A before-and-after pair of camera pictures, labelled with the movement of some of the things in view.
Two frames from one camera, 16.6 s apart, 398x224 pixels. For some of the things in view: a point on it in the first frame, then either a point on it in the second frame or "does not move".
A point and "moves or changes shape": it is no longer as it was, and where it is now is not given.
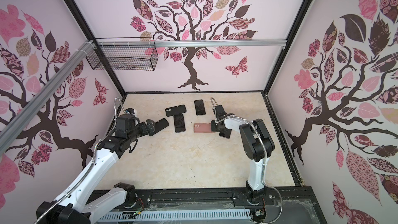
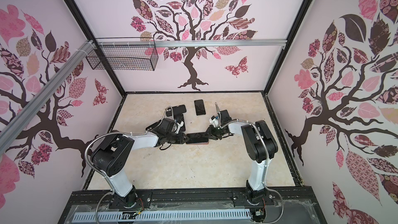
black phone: (226, 134) moves or changes shape
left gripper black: (151, 126) to (181, 138)
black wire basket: (123, 54) does not move
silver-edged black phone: (199, 107) does not move
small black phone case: (175, 110) does not move
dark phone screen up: (179, 123) does not move
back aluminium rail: (137, 42) does not move
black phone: (202, 127) to (199, 143)
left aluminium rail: (10, 131) does not move
